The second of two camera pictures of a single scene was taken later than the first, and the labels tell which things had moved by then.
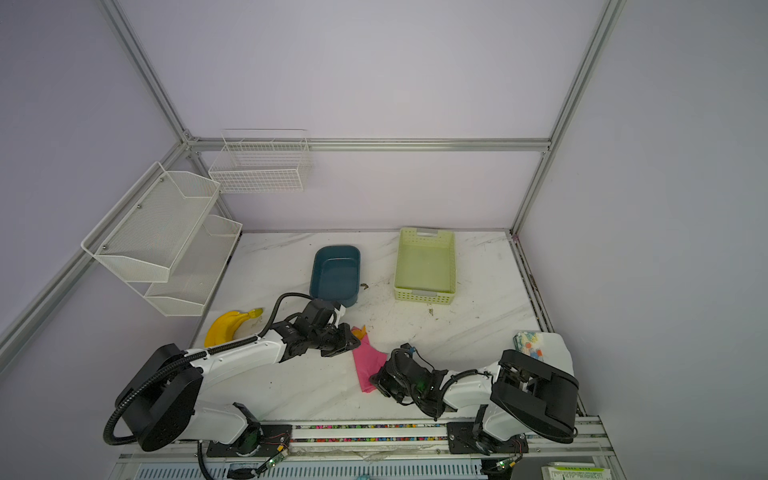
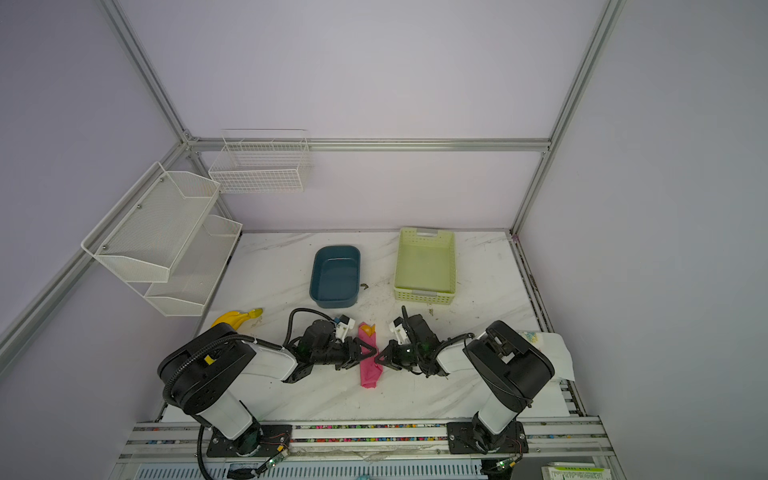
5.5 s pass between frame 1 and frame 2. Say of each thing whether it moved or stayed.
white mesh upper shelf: stayed
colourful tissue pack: stayed
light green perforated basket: stayed
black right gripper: moved
